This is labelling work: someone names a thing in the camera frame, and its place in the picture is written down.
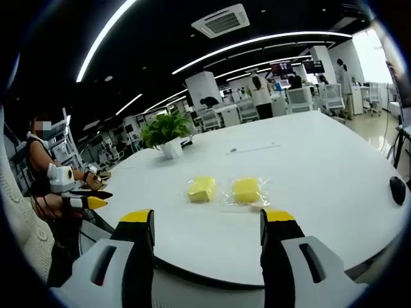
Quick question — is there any ceiling air conditioner vent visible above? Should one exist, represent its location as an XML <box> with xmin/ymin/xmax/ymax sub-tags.
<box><xmin>191</xmin><ymin>3</ymin><xmax>250</xmax><ymax>39</ymax></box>

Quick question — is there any ceiling light strip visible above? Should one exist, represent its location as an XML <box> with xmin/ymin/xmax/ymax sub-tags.
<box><xmin>115</xmin><ymin>93</ymin><xmax>143</xmax><ymax>116</ymax></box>
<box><xmin>76</xmin><ymin>0</ymin><xmax>142</xmax><ymax>83</ymax></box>
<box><xmin>171</xmin><ymin>31</ymin><xmax>353</xmax><ymax>76</ymax></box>

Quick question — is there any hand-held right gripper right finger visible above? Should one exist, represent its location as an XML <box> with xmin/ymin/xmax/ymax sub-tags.
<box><xmin>259</xmin><ymin>207</ymin><xmax>367</xmax><ymax>308</ymax></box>

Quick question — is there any white office chair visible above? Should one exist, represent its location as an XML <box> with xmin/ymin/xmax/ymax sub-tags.
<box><xmin>197</xmin><ymin>108</ymin><xmax>222</xmax><ymax>131</ymax></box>
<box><xmin>286</xmin><ymin>87</ymin><xmax>315</xmax><ymax>114</ymax></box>
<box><xmin>237</xmin><ymin>99</ymin><xmax>259</xmax><ymax>124</ymax></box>
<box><xmin>320</xmin><ymin>83</ymin><xmax>346</xmax><ymax>112</ymax></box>
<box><xmin>365</xmin><ymin>82</ymin><xmax>385</xmax><ymax>117</ymax></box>

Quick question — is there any black computer mouse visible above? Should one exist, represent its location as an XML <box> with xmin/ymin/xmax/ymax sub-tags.
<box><xmin>389</xmin><ymin>176</ymin><xmax>407</xmax><ymax>206</ymax></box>

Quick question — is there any plastic-wrapped yellow silicone block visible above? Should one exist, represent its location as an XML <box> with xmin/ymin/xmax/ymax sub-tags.
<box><xmin>218</xmin><ymin>175</ymin><xmax>272</xmax><ymax>208</ymax></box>

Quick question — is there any black stand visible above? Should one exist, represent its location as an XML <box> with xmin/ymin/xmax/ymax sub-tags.
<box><xmin>394</xmin><ymin>123</ymin><xmax>411</xmax><ymax>169</ymax></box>

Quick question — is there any green potted plant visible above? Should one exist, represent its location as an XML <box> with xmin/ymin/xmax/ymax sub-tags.
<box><xmin>139</xmin><ymin>110</ymin><xmax>195</xmax><ymax>159</ymax></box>

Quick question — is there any white shelf rack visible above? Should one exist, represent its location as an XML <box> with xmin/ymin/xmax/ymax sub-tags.
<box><xmin>48</xmin><ymin>108</ymin><xmax>82</xmax><ymax>171</ymax></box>

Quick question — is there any yellow sponge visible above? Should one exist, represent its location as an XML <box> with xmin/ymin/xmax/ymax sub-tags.
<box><xmin>186</xmin><ymin>175</ymin><xmax>218</xmax><ymax>204</ymax></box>

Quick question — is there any table cable cover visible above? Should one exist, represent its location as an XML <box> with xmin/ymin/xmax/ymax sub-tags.
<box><xmin>224</xmin><ymin>143</ymin><xmax>281</xmax><ymax>155</ymax></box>

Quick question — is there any person's cream knitted sweater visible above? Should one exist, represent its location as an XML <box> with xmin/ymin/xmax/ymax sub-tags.
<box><xmin>0</xmin><ymin>128</ymin><xmax>56</xmax><ymax>285</ymax></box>

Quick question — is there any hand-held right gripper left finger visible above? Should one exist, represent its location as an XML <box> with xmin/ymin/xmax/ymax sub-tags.
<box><xmin>49</xmin><ymin>209</ymin><xmax>155</xmax><ymax>308</ymax></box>

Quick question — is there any dark monitor screen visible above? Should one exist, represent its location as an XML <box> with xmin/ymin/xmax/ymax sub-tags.
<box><xmin>270</xmin><ymin>61</ymin><xmax>293</xmax><ymax>77</ymax></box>
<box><xmin>304</xmin><ymin>60</ymin><xmax>325</xmax><ymax>73</ymax></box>

